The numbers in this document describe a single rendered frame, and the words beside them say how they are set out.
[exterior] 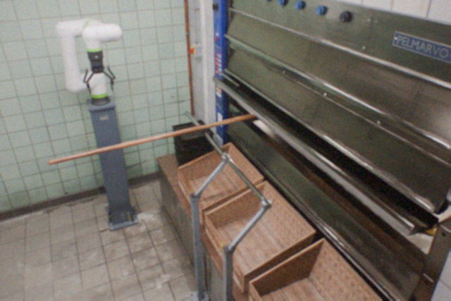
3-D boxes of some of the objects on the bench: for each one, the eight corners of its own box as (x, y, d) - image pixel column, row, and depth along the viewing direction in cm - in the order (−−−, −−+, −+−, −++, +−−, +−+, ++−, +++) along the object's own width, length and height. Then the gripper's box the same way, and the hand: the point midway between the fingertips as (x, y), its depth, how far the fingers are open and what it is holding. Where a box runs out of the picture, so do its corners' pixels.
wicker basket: (265, 210, 266) (266, 179, 253) (313, 265, 222) (318, 231, 209) (204, 231, 248) (201, 199, 235) (242, 296, 203) (243, 261, 190)
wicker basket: (231, 169, 314) (231, 141, 301) (263, 208, 268) (265, 177, 255) (177, 183, 296) (174, 154, 283) (202, 228, 250) (200, 196, 237)
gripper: (115, 55, 232) (120, 87, 242) (74, 59, 223) (80, 92, 232) (118, 58, 226) (122, 90, 236) (75, 63, 217) (81, 96, 226)
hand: (101, 89), depth 234 cm, fingers open, 13 cm apart
